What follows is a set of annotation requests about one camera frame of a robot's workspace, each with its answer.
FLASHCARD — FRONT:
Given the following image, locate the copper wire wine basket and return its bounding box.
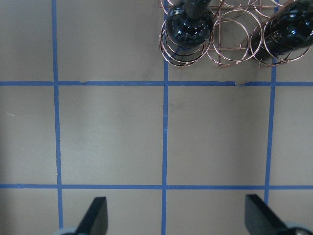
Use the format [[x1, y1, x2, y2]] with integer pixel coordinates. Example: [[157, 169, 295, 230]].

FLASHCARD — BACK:
[[159, 0, 312, 68]]

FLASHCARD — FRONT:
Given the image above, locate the dark wine bottle left slot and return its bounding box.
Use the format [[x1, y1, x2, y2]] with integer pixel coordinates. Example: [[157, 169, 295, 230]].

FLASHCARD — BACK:
[[165, 0, 214, 48]]

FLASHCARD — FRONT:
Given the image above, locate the dark wine bottle right slot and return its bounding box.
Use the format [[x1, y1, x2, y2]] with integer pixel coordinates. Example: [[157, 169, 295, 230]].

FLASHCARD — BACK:
[[247, 0, 313, 61]]

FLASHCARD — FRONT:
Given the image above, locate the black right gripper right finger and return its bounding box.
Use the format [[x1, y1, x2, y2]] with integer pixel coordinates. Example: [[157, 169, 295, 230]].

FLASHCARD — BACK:
[[245, 194, 289, 235]]

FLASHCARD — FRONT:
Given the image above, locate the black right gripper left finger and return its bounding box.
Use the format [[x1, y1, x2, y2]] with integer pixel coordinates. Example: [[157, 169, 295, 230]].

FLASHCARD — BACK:
[[75, 197, 108, 235]]

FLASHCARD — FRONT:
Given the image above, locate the dark wine bottle slot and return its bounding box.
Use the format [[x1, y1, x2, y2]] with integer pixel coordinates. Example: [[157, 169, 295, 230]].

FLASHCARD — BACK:
[[247, 0, 313, 61], [165, 0, 214, 48]]

